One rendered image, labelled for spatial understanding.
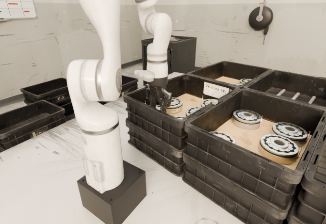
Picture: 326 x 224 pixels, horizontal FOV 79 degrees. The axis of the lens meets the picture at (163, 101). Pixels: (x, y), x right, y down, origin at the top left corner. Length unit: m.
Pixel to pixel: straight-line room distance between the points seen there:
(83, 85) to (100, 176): 0.24
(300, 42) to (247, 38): 0.82
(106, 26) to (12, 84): 3.16
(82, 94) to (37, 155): 0.56
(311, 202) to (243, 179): 0.14
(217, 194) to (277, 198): 0.17
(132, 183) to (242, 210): 0.30
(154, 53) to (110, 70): 0.28
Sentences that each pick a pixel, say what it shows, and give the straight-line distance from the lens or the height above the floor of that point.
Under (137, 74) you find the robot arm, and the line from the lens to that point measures 0.69.
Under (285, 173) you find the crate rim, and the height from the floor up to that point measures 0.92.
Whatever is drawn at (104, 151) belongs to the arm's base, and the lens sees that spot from 0.50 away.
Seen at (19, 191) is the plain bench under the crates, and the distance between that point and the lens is 0.84.
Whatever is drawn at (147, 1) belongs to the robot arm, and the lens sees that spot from 0.64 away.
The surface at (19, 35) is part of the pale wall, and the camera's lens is 3.53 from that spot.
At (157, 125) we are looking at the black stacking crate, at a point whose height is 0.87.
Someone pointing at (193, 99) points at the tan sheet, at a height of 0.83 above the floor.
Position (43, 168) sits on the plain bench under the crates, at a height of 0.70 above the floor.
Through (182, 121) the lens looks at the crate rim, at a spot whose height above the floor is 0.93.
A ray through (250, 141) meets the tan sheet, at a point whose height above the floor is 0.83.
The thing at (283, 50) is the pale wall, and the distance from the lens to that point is 4.02.
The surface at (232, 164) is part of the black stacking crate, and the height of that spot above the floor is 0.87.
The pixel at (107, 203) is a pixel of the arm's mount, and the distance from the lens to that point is 0.56.
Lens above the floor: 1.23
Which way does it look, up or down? 25 degrees down
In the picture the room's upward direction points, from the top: straight up
